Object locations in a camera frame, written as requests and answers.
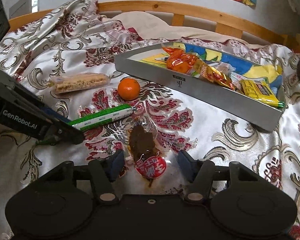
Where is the brown jerky pack red label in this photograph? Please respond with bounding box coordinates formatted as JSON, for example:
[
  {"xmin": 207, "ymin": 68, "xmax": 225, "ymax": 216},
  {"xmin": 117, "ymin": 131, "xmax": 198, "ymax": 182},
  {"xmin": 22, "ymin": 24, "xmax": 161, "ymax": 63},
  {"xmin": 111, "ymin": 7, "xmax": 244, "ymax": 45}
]
[{"xmin": 127, "ymin": 121, "xmax": 167, "ymax": 187}]

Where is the green white sausage stick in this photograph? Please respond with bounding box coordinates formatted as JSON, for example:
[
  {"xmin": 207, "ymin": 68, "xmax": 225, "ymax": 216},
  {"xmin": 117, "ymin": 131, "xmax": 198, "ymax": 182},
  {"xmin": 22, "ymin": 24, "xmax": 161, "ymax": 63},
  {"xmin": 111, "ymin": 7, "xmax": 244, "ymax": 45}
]
[{"xmin": 68, "ymin": 104, "xmax": 134, "ymax": 132}]

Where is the cracker sandwich pack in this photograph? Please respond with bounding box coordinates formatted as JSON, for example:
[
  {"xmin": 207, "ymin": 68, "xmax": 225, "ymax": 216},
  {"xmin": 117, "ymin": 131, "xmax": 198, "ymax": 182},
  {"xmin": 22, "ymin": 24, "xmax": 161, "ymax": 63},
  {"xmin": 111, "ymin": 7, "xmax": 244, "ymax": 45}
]
[{"xmin": 49, "ymin": 73, "xmax": 111, "ymax": 94}]

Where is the orange tangerine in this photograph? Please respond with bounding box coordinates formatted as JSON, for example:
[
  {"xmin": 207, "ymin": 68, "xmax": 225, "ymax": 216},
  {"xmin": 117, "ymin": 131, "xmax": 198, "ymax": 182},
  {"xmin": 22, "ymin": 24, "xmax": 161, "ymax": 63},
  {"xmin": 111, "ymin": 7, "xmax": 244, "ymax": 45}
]
[{"xmin": 117, "ymin": 77, "xmax": 141, "ymax": 101}]

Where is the gold red snack packet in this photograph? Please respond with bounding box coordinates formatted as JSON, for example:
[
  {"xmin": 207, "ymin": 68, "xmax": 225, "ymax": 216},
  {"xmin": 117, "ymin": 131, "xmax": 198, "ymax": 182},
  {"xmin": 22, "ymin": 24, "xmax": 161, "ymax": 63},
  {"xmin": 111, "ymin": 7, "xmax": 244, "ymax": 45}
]
[{"xmin": 192, "ymin": 59, "xmax": 236, "ymax": 90}]

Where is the yellow snack packet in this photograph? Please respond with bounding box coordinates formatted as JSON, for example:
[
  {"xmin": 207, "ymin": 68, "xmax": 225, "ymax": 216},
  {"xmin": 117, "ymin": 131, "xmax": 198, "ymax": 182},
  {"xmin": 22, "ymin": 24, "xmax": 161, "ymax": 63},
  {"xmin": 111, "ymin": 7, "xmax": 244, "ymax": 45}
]
[{"xmin": 240, "ymin": 80, "xmax": 285, "ymax": 108}]

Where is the pink clear snack packet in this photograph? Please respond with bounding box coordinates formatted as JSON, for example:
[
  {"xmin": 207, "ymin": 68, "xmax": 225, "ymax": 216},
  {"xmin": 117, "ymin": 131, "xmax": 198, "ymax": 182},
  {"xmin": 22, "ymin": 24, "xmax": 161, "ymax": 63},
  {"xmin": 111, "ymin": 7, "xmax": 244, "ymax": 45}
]
[{"xmin": 210, "ymin": 62, "xmax": 236, "ymax": 76}]

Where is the orange red snack bag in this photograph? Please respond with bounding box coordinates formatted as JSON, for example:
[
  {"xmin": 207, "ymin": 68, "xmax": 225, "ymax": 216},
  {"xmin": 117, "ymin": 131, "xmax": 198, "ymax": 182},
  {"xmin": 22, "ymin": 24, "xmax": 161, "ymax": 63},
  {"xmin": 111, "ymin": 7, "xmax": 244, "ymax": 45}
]
[{"xmin": 162, "ymin": 47, "xmax": 199, "ymax": 74}]

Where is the floral satin bed cover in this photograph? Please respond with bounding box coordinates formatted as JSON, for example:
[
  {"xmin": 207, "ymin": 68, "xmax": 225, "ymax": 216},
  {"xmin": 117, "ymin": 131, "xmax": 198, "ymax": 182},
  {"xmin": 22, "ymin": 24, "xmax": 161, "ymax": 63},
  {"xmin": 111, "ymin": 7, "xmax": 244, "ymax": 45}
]
[{"xmin": 0, "ymin": 0, "xmax": 300, "ymax": 239}]

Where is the grey box with painted lining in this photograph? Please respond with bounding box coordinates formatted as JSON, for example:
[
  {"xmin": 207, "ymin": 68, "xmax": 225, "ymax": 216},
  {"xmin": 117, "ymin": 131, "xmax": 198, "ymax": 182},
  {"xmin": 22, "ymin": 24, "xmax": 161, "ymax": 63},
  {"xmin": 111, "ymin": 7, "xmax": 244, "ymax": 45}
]
[{"xmin": 114, "ymin": 44, "xmax": 285, "ymax": 132}]

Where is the grey window frame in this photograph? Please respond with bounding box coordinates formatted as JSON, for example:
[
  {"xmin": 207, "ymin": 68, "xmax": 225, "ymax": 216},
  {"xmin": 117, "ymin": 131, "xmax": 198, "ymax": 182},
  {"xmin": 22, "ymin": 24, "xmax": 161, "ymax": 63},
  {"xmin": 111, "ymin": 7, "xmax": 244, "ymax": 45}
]
[{"xmin": 9, "ymin": 0, "xmax": 39, "ymax": 19}]

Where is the wooden bed frame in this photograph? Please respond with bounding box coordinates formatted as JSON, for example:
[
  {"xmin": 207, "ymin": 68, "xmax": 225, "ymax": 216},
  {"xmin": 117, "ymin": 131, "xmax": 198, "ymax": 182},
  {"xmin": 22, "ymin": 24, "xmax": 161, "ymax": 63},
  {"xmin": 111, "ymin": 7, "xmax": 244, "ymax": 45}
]
[{"xmin": 7, "ymin": 0, "xmax": 300, "ymax": 55}]

